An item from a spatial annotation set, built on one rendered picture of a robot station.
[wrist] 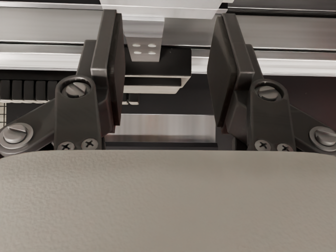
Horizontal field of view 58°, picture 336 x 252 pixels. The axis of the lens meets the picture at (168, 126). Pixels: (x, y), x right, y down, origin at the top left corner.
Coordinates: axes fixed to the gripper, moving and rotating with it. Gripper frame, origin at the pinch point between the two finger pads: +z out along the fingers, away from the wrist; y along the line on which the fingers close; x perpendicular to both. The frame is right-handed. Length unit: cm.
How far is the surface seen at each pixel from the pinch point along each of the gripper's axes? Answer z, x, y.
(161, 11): 11.8, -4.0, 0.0
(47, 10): 31.4, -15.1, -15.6
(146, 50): 18.3, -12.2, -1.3
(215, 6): 10.9, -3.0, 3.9
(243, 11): 33.0, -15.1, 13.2
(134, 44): 16.5, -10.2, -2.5
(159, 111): 40, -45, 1
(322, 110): 40, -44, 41
